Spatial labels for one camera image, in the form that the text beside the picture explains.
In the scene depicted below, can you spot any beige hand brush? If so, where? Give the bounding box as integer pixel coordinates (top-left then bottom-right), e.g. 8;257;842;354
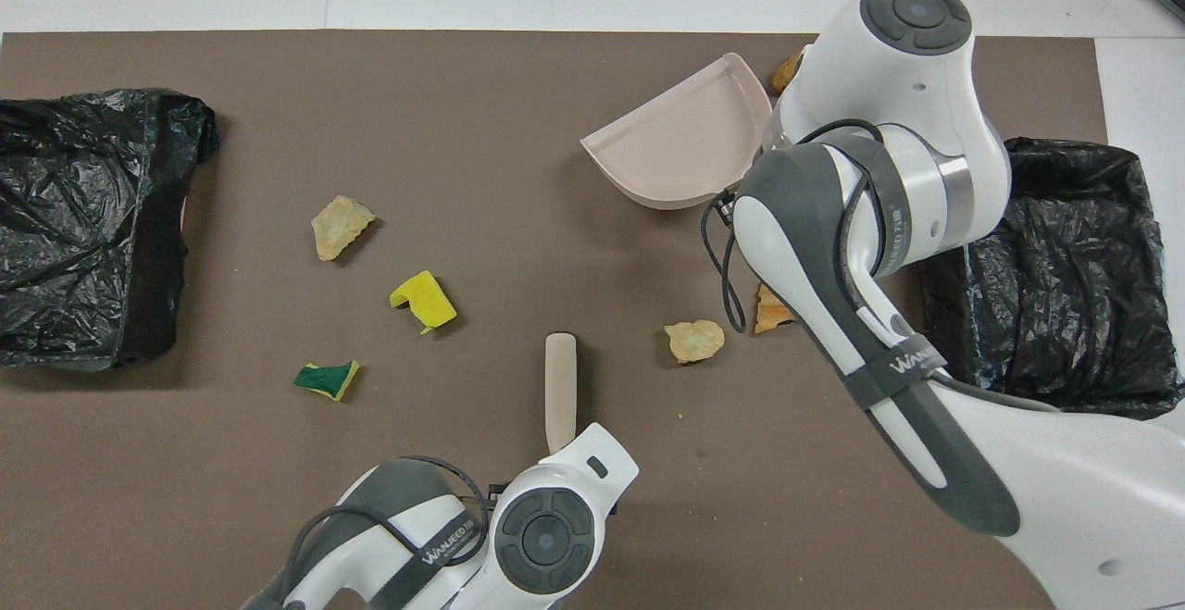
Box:
544;332;579;456

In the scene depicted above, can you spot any yellow notched sponge piece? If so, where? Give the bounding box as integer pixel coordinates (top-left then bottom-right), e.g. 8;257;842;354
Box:
389;270;458;335

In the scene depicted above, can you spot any green and yellow sponge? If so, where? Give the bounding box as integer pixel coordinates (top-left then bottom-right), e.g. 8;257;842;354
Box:
293;360;361;403

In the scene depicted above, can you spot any yellow cracker piece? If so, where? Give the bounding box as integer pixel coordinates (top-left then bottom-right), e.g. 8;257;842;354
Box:
664;319;726;365

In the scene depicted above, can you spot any tan sponge piece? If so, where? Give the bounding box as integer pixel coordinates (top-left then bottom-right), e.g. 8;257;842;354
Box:
311;194;377;262

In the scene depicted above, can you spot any orange croissant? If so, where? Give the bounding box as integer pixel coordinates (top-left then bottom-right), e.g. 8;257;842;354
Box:
755;282;795;334

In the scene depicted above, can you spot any beige plastic dustpan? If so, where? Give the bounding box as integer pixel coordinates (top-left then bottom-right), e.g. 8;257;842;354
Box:
580;53;774;211

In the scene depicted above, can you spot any golden bread roll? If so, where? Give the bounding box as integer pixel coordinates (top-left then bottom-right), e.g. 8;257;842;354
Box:
772;45;808;95

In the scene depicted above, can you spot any bin with black bag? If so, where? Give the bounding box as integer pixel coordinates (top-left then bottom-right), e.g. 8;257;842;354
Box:
0;88;221;372
919;137;1185;421

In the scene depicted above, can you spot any brown table mat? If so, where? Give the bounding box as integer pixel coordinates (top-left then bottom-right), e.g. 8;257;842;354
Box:
0;31;1161;610

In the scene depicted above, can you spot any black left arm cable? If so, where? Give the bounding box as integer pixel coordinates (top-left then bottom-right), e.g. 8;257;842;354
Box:
278;455;492;592

